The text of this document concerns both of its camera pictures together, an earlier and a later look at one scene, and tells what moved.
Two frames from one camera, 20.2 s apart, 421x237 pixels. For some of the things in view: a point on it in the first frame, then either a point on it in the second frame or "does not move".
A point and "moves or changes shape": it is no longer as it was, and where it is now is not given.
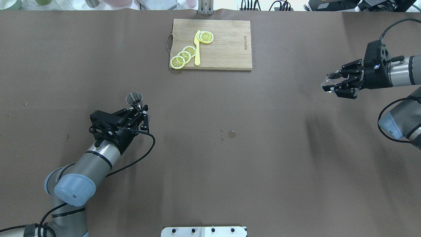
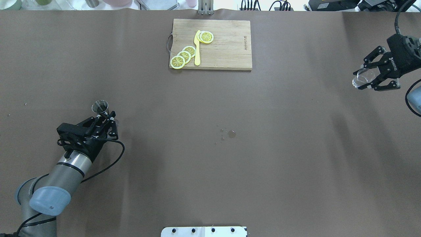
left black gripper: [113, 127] → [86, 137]
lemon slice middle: [186, 55] does not move
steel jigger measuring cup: [135, 99] → [100, 106]
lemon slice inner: [190, 49] does not move
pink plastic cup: [191, 3] does not move
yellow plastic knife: [197, 59] does not move
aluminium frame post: [206, 7] does not move
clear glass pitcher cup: [328, 82] moves or changes shape
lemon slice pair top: [206, 37] does not move
